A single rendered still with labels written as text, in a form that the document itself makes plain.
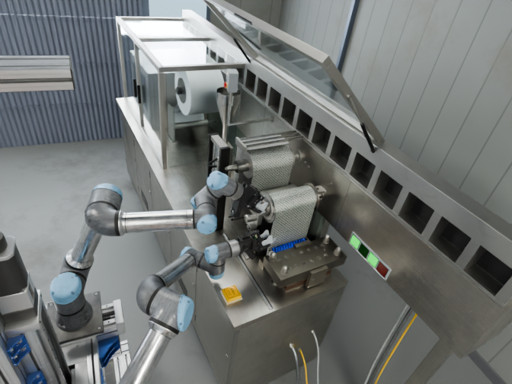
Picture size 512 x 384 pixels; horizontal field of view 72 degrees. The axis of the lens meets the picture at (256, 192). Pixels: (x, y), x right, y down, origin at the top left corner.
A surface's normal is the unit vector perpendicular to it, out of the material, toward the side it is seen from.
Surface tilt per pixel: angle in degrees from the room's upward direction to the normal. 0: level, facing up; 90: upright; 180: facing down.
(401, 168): 90
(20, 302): 90
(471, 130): 90
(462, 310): 90
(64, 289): 7
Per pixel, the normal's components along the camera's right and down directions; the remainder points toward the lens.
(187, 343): 0.12, -0.79
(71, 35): 0.39, 0.59
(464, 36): -0.91, 0.15
